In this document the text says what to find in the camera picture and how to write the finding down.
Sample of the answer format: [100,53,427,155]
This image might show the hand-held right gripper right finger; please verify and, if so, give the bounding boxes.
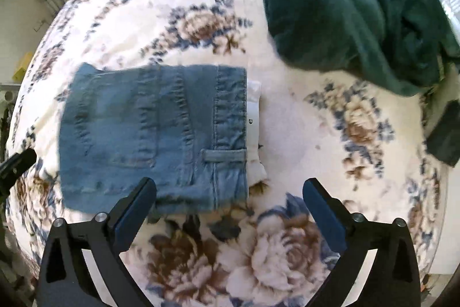
[303,178,421,307]

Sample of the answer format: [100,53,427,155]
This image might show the yellow box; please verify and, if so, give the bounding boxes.
[12,55,34,82]

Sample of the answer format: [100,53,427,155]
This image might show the teal plush blanket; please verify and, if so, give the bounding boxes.
[256,0,460,97]

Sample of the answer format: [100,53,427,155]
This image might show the white folded pants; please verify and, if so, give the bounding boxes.
[246,79,267,185]

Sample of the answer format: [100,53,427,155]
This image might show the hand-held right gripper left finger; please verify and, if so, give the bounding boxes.
[34,178,157,307]

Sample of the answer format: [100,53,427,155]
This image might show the blue denim pants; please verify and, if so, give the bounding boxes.
[58,63,250,214]

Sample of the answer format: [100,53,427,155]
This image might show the floral bed blanket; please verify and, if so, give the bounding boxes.
[7,0,450,307]

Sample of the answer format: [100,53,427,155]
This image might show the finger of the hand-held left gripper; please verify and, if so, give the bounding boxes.
[0,148,37,200]

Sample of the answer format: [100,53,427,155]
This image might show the dark folded pants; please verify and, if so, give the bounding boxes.
[426,102,460,167]

